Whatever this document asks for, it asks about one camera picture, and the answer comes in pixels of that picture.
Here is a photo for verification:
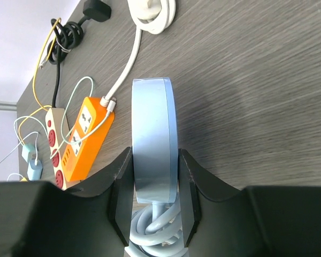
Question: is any white power cord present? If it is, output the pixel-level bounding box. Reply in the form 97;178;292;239
100;0;177;108

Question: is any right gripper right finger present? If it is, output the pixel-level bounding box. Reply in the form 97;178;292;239
178;149;321;256

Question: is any orange power strip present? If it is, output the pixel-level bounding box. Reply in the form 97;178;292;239
62;97;115;182

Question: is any teal charger plug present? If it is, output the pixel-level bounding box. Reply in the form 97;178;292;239
21;143;36;163

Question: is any light blue round socket base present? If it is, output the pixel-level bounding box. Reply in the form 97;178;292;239
131;78;178;203

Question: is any left aluminium frame post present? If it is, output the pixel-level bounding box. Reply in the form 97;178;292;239
0;101;17;111

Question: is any black power cord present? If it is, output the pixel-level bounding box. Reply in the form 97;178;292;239
45;0;112;109

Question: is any orange usb cable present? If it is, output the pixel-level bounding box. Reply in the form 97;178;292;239
17;17;62;147

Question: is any beige red power strip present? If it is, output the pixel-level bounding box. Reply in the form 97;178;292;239
45;108;67;190

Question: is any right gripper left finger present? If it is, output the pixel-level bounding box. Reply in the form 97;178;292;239
0;147;134;256

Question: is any light blue charger plug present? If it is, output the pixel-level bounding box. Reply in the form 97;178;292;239
27;159;43;181

